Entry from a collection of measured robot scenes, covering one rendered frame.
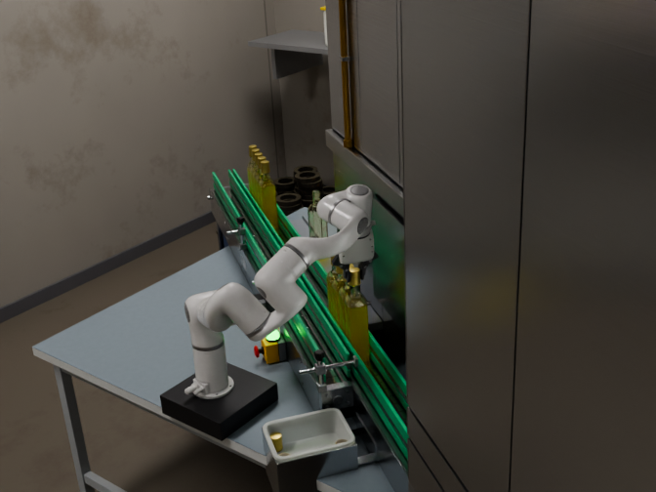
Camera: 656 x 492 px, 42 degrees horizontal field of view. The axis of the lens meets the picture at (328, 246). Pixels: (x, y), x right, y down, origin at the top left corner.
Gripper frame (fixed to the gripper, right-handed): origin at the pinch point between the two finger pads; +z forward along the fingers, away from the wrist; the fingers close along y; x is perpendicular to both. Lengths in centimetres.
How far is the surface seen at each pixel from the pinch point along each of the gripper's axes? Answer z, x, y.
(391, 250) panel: -4.2, -2.1, -11.8
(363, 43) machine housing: -49, -42, -14
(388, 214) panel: -13.5, -7.1, -11.8
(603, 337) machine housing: -100, 127, 21
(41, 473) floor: 138, -66, 108
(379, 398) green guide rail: 13.8, 35.2, 3.9
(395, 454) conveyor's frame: 16, 52, 5
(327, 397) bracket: 25.3, 21.5, 13.7
